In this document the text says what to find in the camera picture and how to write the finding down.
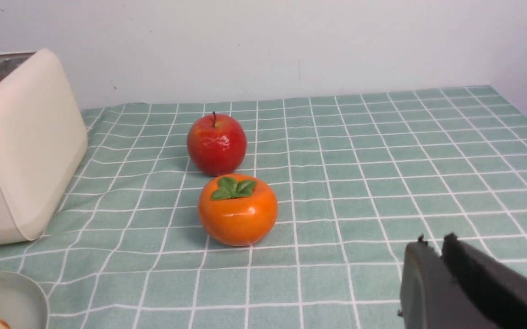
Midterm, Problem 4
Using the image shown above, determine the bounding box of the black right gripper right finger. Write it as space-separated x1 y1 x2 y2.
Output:
442 233 527 329

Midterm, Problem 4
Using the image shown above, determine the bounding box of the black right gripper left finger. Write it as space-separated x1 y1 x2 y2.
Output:
398 235 497 329

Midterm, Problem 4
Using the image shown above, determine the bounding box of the green checkered tablecloth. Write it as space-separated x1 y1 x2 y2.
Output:
0 86 527 329

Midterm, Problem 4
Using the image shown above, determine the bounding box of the orange persimmon with green leaf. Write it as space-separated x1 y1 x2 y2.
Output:
197 174 279 247

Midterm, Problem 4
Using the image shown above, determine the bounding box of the red apple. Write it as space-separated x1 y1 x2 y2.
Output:
186 111 247 177

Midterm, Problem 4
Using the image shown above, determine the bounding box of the pale green round plate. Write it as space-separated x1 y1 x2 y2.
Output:
0 271 50 329

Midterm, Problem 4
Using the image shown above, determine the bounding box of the white two-slot toaster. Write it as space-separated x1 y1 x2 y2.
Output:
0 48 88 245

